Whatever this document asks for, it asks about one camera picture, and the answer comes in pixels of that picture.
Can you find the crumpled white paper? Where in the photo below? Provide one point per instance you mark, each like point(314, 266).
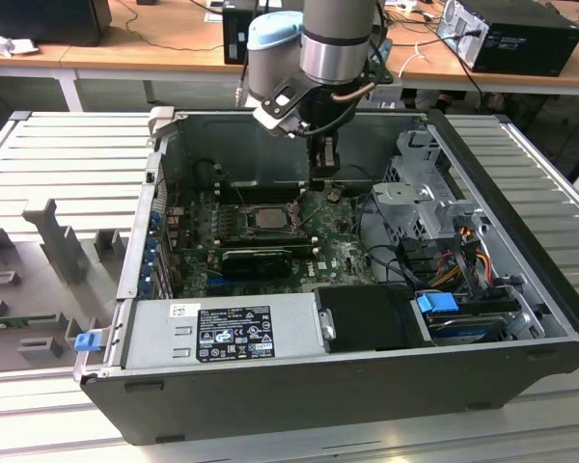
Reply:
point(9, 46)

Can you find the large black box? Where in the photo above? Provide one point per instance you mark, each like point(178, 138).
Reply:
point(43, 19)

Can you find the black desktop computer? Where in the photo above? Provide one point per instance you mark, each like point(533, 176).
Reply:
point(526, 38)

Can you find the black round cylinder part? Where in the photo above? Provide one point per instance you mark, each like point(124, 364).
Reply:
point(202, 173)

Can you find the small black computer tower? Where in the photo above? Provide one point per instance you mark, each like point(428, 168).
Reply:
point(234, 38)

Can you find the grey parts rack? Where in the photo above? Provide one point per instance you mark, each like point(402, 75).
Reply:
point(53, 251)

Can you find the blue disk carrier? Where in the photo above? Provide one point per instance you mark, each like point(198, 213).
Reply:
point(436, 304)

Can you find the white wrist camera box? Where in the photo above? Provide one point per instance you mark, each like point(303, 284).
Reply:
point(277, 108)

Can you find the black power supply label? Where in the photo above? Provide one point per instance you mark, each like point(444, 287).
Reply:
point(234, 333)

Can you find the grey power supply unit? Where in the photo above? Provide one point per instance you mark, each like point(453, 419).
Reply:
point(154, 337)

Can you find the black graphics card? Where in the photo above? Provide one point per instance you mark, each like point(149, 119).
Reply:
point(256, 265)

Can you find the green RAM stick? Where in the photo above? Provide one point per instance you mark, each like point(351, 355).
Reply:
point(9, 322)

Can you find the silver drive cage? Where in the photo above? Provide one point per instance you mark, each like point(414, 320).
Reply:
point(405, 207)

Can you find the hard disk drive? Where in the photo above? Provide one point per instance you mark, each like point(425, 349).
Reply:
point(463, 328)

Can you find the green motherboard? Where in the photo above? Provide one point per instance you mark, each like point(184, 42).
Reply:
point(338, 260)

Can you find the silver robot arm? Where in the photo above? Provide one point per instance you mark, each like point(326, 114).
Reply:
point(335, 48)

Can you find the round coin battery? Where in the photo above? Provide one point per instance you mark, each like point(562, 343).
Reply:
point(333, 195)

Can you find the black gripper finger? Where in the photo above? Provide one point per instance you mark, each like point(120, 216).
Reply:
point(317, 159)
point(333, 156)

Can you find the blue expansion slot clips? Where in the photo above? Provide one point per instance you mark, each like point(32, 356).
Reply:
point(149, 270)

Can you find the black RAM slot bank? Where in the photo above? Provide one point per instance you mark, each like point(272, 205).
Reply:
point(270, 240)
point(265, 193)

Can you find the black open PC case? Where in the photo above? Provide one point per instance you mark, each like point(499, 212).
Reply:
point(294, 400)

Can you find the CPU socket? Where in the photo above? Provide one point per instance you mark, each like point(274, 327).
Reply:
point(248, 226)

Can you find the blue plastic case latch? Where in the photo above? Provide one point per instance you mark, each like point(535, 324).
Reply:
point(87, 342)

